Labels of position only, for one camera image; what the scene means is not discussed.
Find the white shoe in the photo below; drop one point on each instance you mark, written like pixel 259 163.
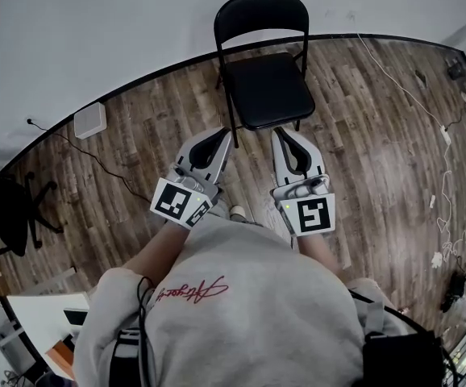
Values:
pixel 238 212

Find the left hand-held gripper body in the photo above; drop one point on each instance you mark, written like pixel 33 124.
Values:
pixel 174 204

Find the white desk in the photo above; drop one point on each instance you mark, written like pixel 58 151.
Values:
pixel 39 317

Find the white power strip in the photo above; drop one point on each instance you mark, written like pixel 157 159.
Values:
pixel 445 134

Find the white wall box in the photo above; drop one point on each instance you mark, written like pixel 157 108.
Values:
pixel 90 120

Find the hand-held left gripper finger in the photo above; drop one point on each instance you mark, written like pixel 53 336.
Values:
pixel 223 159
pixel 184 153

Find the black office chair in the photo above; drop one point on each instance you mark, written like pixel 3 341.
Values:
pixel 7 212

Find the black folding chair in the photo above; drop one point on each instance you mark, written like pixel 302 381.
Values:
pixel 269 91

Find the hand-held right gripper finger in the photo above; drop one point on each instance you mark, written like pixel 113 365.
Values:
pixel 311 157
pixel 282 163

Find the black floor clutter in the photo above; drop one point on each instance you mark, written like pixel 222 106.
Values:
pixel 452 292

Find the person's right forearm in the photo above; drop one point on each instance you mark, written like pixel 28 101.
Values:
pixel 317 252

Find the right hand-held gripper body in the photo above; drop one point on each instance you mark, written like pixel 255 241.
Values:
pixel 311 212

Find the small black floor device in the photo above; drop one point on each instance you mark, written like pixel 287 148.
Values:
pixel 456 70

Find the grey sweatshirt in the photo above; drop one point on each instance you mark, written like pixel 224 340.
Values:
pixel 249 321

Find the black waist pack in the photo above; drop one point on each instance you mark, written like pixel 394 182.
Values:
pixel 402 361

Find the person's left forearm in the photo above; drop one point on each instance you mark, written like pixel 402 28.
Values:
pixel 156 248

